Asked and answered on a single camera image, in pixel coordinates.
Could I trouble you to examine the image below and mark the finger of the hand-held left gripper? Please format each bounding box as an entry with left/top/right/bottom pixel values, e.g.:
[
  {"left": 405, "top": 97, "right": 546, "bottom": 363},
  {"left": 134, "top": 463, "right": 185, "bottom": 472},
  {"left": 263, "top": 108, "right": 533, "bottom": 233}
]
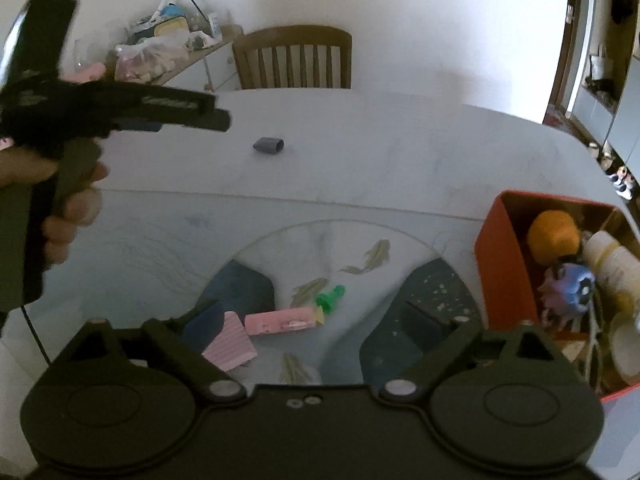
[{"left": 159, "top": 108, "right": 233, "bottom": 134}]

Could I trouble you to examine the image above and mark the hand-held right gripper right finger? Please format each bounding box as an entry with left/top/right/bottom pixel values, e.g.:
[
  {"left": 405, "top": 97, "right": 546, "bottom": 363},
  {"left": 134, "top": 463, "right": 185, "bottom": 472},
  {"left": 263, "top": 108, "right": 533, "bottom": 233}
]
[{"left": 378, "top": 300, "right": 559, "bottom": 404}]

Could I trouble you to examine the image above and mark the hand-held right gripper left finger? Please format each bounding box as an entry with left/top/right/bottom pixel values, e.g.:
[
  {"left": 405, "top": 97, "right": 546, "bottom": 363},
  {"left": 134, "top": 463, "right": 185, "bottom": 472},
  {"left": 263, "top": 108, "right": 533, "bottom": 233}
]
[{"left": 65, "top": 300, "right": 247, "bottom": 404}]

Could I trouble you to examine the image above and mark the red box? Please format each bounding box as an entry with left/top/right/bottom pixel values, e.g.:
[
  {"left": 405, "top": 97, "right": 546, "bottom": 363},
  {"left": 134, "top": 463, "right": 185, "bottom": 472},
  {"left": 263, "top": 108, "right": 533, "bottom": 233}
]
[{"left": 473, "top": 189, "right": 640, "bottom": 404}]

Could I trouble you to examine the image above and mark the purple fish toy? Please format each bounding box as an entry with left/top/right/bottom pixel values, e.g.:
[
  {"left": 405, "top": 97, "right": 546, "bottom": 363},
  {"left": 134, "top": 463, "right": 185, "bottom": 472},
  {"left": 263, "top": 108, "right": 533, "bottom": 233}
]
[{"left": 541, "top": 259, "right": 597, "bottom": 327}]

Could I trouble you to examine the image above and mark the orange ball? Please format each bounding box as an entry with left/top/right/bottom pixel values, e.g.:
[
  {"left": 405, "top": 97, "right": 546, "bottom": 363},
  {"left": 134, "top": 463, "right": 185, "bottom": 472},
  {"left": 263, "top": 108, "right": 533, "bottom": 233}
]
[{"left": 527, "top": 209, "right": 584, "bottom": 266}]

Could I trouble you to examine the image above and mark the person's left hand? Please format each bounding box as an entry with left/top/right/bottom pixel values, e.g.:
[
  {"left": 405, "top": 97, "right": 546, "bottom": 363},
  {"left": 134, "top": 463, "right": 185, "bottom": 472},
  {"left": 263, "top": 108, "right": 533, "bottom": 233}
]
[{"left": 0, "top": 149, "right": 110, "bottom": 272}]

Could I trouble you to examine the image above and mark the pink ribbed pad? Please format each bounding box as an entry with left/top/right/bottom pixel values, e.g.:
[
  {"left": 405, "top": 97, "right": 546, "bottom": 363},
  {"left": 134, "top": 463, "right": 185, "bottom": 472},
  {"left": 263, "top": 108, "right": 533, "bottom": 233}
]
[{"left": 202, "top": 311, "right": 258, "bottom": 372}]

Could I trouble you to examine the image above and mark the white sideboard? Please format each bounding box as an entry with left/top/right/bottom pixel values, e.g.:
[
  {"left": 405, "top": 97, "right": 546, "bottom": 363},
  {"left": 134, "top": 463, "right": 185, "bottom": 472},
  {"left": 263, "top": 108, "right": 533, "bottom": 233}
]
[{"left": 160, "top": 35, "right": 246, "bottom": 94}]

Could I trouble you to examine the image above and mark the small purple cap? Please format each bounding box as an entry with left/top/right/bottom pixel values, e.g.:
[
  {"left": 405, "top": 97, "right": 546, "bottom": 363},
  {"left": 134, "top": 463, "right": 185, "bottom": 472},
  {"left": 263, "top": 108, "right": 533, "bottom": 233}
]
[{"left": 253, "top": 135, "right": 285, "bottom": 155}]

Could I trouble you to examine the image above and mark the clear plastic container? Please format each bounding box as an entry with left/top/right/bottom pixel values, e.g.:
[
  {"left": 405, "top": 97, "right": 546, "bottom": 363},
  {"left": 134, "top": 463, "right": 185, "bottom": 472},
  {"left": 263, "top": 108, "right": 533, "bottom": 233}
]
[{"left": 73, "top": 39, "right": 101, "bottom": 69}]

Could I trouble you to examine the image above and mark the pink rectangular box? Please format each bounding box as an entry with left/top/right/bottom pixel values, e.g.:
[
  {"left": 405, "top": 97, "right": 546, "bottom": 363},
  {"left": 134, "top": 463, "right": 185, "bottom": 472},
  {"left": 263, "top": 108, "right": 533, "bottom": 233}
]
[{"left": 243, "top": 306, "right": 317, "bottom": 336}]

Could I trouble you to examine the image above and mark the clear plastic bag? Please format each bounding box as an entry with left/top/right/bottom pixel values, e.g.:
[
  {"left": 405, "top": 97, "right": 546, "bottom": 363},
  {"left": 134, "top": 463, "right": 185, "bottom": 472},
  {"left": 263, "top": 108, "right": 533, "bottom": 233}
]
[{"left": 114, "top": 29, "right": 189, "bottom": 84}]

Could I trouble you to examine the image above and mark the green plastic toy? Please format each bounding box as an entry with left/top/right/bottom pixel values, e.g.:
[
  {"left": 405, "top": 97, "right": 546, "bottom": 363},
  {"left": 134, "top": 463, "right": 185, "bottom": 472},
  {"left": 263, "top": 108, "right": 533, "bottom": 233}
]
[{"left": 314, "top": 284, "right": 347, "bottom": 314}]

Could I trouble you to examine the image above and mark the glass turntable with fish print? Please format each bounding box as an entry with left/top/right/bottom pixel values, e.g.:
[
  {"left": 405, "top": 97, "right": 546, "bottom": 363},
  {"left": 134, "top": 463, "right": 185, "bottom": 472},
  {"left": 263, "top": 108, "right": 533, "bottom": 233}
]
[{"left": 200, "top": 217, "right": 482, "bottom": 387}]

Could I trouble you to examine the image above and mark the wooden chair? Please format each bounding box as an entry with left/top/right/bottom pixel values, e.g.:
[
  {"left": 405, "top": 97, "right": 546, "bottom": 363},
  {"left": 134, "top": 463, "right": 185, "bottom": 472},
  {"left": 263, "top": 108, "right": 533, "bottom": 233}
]
[{"left": 232, "top": 25, "right": 354, "bottom": 91}]

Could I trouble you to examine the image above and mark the blue yellow container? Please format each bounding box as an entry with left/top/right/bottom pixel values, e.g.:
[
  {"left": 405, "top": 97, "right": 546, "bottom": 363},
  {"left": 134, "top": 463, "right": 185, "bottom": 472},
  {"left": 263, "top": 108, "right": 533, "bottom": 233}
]
[{"left": 149, "top": 3, "right": 189, "bottom": 37}]

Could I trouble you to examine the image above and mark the pair of shoes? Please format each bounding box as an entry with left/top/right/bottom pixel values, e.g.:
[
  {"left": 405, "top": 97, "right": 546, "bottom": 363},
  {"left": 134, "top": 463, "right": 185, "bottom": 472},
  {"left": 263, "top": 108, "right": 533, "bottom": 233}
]
[{"left": 606, "top": 164, "right": 637, "bottom": 199}]

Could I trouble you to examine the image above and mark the grey cabinet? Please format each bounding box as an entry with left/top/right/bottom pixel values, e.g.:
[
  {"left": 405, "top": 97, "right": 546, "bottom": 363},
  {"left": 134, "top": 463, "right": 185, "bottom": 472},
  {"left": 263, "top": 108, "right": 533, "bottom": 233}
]
[{"left": 565, "top": 50, "right": 640, "bottom": 161}]

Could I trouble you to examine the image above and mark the black cable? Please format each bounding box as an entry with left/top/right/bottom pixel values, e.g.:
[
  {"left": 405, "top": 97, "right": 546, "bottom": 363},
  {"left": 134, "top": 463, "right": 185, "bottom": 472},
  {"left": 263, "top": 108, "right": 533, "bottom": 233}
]
[{"left": 20, "top": 304, "right": 52, "bottom": 367}]

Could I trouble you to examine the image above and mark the white rope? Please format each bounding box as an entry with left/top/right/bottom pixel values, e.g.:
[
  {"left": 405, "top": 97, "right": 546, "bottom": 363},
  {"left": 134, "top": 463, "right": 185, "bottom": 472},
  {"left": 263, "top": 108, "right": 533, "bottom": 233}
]
[{"left": 579, "top": 310, "right": 609, "bottom": 392}]

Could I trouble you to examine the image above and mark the dark door frame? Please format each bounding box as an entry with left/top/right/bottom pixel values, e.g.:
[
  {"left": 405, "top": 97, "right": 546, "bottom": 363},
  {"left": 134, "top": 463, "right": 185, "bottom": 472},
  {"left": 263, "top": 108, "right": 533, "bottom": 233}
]
[{"left": 542, "top": 0, "right": 587, "bottom": 127}]

